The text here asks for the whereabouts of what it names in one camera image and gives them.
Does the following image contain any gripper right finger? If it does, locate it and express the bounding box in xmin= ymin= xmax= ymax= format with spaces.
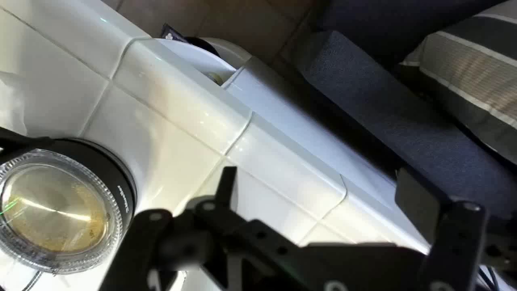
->
xmin=394 ymin=168 xmax=489 ymax=291

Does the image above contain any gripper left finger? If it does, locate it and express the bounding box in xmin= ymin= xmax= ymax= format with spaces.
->
xmin=99 ymin=166 xmax=307 ymax=291

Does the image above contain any clear jar with black rim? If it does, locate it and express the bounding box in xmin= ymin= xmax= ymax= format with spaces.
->
xmin=0 ymin=127 xmax=138 ymax=276

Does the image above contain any dark blue sofa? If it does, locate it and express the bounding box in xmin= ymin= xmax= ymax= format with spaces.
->
xmin=294 ymin=0 xmax=517 ymax=221

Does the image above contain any grey striped cushion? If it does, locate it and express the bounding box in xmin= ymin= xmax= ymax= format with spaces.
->
xmin=399 ymin=0 xmax=517 ymax=166

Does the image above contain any white plate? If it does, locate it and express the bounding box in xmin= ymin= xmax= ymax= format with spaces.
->
xmin=153 ymin=37 xmax=254 ymax=86

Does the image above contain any small dark packet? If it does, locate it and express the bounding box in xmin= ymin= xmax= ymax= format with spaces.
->
xmin=160 ymin=23 xmax=189 ymax=43

